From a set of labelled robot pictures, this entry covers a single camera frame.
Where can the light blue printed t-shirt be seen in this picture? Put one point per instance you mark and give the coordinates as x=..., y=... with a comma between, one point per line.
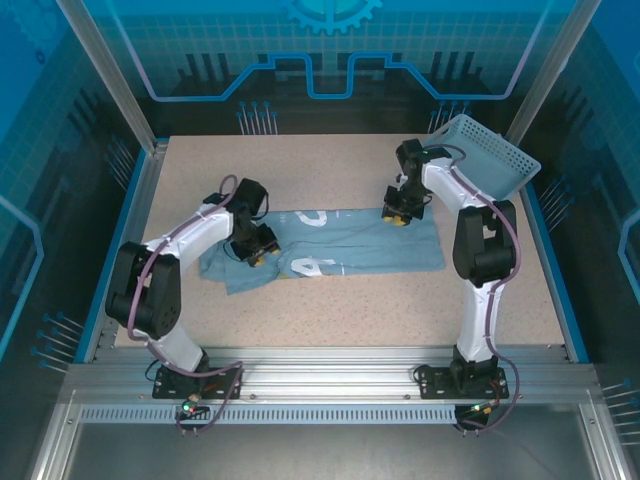
x=360, y=240

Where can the light blue perforated plastic basket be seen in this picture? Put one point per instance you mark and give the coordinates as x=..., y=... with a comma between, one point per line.
x=495, y=155

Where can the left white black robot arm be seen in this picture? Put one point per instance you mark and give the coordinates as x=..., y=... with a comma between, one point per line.
x=200, y=230

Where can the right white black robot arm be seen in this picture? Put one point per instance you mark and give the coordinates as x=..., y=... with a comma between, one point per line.
x=475, y=320

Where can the small connector with LED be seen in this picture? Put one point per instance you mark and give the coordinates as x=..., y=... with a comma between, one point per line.
x=190, y=406
x=481, y=408

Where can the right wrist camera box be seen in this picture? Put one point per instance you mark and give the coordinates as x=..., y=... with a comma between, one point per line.
x=391, y=198

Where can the blue-edged aluminium side rail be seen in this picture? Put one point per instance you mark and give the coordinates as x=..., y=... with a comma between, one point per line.
x=547, y=250
x=134, y=235

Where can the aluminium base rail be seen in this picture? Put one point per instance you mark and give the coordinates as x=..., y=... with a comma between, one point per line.
x=325, y=375

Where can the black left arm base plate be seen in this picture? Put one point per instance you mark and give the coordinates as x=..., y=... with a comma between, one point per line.
x=170, y=386

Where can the aluminium frame post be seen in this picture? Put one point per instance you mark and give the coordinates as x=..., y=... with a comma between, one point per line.
x=545, y=85
x=115, y=85

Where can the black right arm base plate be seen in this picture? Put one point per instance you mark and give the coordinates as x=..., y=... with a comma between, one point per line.
x=435, y=386

